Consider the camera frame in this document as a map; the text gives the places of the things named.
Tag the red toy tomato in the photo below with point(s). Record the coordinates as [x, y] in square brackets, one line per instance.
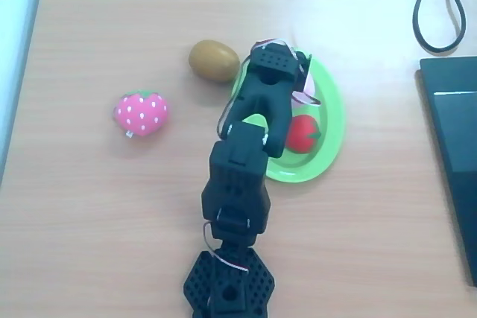
[302, 133]

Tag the brown toy kiwi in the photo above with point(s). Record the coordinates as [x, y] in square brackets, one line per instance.
[213, 60]

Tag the pale pink toy peach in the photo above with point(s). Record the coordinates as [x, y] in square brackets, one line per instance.
[309, 88]

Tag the pink toy strawberry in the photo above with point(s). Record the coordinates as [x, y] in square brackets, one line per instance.
[141, 113]

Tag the black laptop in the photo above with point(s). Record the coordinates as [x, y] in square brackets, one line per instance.
[454, 139]

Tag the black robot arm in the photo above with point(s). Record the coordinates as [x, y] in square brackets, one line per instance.
[238, 176]

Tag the green oval plate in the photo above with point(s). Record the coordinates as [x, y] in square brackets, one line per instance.
[324, 139]

